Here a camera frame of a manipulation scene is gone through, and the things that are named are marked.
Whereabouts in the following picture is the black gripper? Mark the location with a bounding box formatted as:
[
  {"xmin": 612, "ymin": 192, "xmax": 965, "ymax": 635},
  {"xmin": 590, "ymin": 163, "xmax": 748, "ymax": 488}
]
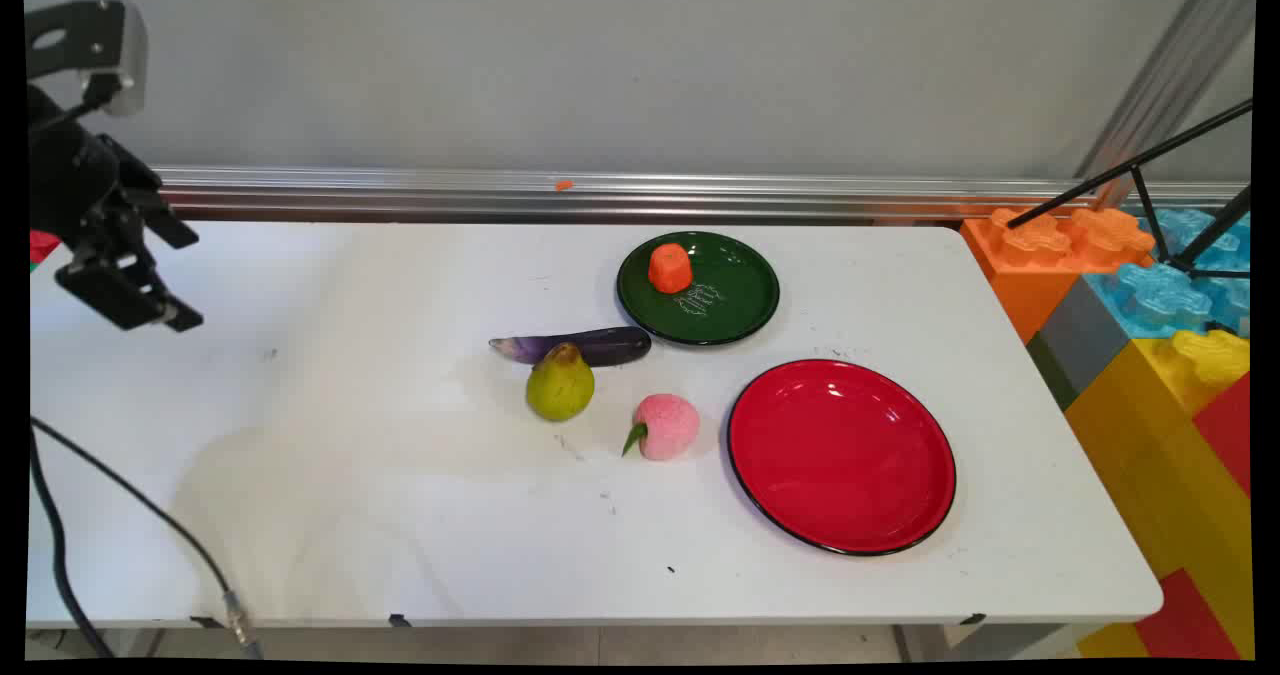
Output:
[{"xmin": 27, "ymin": 85, "xmax": 206, "ymax": 335}]

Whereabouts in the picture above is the orange giant toy block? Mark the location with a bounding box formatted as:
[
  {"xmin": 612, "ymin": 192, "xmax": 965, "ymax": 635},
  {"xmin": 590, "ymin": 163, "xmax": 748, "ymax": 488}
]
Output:
[{"xmin": 960, "ymin": 205, "xmax": 1158, "ymax": 346}]

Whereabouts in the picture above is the red giant toy block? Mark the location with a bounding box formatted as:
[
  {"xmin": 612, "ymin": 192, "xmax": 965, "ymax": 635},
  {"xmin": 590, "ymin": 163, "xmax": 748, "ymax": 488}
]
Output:
[
  {"xmin": 1134, "ymin": 567, "xmax": 1243, "ymax": 661},
  {"xmin": 1190, "ymin": 373, "xmax": 1253, "ymax": 498}
]

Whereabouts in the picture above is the pink toy peach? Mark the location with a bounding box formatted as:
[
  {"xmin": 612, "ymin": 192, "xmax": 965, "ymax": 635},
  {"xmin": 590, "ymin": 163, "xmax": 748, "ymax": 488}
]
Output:
[{"xmin": 621, "ymin": 393, "xmax": 701, "ymax": 462}]

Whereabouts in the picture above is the red enamel plate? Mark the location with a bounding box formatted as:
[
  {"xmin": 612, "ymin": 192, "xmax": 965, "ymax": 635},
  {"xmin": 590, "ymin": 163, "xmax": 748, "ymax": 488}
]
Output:
[{"xmin": 726, "ymin": 358, "xmax": 958, "ymax": 557}]

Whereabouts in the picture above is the aluminium frame post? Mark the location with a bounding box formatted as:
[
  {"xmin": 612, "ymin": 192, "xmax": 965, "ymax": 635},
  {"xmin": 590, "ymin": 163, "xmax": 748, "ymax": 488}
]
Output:
[{"xmin": 1075, "ymin": 0, "xmax": 1257, "ymax": 208}]

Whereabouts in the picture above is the aluminium rail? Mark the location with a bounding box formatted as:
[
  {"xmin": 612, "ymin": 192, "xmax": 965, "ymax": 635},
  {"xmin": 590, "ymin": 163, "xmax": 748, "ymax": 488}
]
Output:
[{"xmin": 150, "ymin": 165, "xmax": 1251, "ymax": 224}]

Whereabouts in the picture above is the purple toy eggplant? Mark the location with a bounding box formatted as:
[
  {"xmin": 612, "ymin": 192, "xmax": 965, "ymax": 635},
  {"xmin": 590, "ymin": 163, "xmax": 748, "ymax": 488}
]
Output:
[{"xmin": 488, "ymin": 326, "xmax": 653, "ymax": 368}]

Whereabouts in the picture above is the black tripod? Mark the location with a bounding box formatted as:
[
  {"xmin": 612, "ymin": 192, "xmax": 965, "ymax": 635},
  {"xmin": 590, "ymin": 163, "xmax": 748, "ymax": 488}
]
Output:
[{"xmin": 1005, "ymin": 98, "xmax": 1254, "ymax": 282}]

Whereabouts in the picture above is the thin black cable with plug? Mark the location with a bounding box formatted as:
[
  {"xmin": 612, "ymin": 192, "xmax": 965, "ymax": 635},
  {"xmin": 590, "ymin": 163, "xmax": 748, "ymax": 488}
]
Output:
[{"xmin": 28, "ymin": 415, "xmax": 265, "ymax": 660}]

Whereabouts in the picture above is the thick black cable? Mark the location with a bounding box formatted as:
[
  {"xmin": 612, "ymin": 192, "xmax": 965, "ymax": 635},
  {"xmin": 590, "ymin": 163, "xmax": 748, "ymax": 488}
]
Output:
[{"xmin": 28, "ymin": 425, "xmax": 115, "ymax": 660}]

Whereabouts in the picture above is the orange toy fruit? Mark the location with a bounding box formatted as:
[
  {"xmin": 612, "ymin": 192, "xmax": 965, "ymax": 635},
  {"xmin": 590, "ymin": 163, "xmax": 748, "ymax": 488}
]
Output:
[{"xmin": 647, "ymin": 243, "xmax": 694, "ymax": 295}]

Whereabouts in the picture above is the grey giant toy block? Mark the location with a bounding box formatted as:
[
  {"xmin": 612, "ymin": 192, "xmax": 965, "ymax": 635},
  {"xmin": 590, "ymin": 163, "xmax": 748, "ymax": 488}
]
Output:
[{"xmin": 1036, "ymin": 275, "xmax": 1133, "ymax": 398}]

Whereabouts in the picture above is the blue giant toy block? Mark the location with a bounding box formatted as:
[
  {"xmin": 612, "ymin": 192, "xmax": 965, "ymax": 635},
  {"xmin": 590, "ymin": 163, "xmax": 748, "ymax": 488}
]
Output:
[{"xmin": 1084, "ymin": 207, "xmax": 1252, "ymax": 341}]

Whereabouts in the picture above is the yellow giant toy block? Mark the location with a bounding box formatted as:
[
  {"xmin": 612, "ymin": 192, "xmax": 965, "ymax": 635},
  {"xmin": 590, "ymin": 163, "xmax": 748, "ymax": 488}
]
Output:
[{"xmin": 1064, "ymin": 328, "xmax": 1253, "ymax": 658}]

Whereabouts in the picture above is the green toy pear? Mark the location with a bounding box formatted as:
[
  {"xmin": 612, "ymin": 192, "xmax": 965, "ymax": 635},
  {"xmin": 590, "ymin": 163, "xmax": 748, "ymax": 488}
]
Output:
[{"xmin": 526, "ymin": 342, "xmax": 597, "ymax": 423}]

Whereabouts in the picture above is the green enamel plate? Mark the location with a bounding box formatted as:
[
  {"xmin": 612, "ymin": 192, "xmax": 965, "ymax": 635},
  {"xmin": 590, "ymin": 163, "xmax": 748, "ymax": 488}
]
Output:
[{"xmin": 615, "ymin": 231, "xmax": 781, "ymax": 347}]

